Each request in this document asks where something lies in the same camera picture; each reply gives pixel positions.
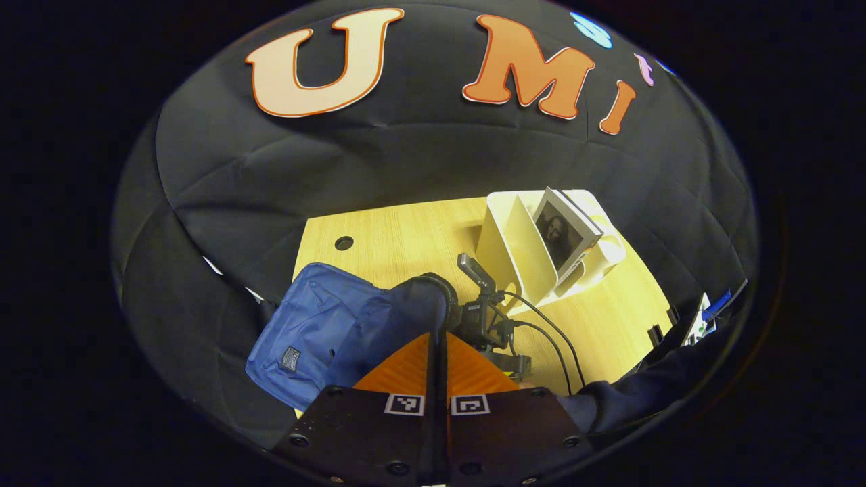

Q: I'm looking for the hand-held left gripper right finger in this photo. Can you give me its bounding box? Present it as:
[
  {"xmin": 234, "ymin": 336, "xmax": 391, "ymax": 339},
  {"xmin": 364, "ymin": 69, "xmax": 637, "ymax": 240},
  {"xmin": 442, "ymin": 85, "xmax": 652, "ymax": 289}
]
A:
[{"xmin": 438, "ymin": 330, "xmax": 589, "ymax": 485}]

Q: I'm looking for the grey portrait cover book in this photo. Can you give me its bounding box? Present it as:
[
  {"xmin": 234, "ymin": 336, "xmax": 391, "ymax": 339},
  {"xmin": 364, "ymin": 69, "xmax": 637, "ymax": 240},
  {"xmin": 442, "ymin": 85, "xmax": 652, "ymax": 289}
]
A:
[{"xmin": 532, "ymin": 187, "xmax": 606, "ymax": 275}]

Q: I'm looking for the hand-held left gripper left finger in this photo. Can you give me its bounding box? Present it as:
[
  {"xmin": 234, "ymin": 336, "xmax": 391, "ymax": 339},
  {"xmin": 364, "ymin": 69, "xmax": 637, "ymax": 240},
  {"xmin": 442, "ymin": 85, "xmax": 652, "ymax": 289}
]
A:
[{"xmin": 273, "ymin": 330, "xmax": 440, "ymax": 485}]

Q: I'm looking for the black cable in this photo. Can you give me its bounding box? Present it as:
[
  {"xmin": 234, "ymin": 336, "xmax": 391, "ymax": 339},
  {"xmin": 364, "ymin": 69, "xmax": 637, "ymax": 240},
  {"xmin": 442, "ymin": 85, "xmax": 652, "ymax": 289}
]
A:
[
  {"xmin": 502, "ymin": 290, "xmax": 587, "ymax": 388},
  {"xmin": 511, "ymin": 319, "xmax": 574, "ymax": 395}
]

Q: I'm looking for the white and blue device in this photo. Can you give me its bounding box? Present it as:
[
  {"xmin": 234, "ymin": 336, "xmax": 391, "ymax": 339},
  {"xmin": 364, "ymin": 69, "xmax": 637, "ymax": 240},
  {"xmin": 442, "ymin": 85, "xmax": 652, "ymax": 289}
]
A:
[{"xmin": 682, "ymin": 279, "xmax": 748, "ymax": 347}]

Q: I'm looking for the blue fabric schoolbag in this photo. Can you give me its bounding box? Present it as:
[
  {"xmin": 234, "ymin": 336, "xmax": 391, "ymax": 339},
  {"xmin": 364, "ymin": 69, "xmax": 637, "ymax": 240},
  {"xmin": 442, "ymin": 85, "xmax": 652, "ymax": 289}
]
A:
[{"xmin": 244, "ymin": 262, "xmax": 462, "ymax": 413}]

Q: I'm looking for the white plastic bookshelf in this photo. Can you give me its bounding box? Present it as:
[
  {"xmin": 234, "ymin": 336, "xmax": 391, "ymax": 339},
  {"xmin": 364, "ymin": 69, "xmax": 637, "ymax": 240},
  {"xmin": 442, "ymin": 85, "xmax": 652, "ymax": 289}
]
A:
[{"xmin": 476, "ymin": 189, "xmax": 629, "ymax": 316}]

